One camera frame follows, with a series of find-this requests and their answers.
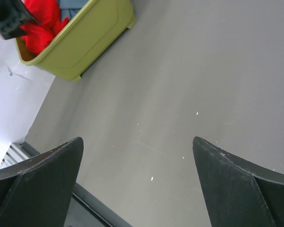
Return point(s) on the bright red t-shirt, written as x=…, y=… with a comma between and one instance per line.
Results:
x=39, y=35

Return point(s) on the blue-grey t-shirt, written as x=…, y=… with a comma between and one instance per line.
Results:
x=69, y=8

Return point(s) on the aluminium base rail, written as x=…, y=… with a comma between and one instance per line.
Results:
x=85, y=210

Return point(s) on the green plastic laundry bin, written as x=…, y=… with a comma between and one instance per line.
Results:
x=83, y=40

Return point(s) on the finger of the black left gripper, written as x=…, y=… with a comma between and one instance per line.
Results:
x=13, y=14

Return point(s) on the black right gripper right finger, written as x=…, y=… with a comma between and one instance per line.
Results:
x=238, y=193

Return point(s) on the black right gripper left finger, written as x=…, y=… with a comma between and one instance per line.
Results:
x=37, y=192

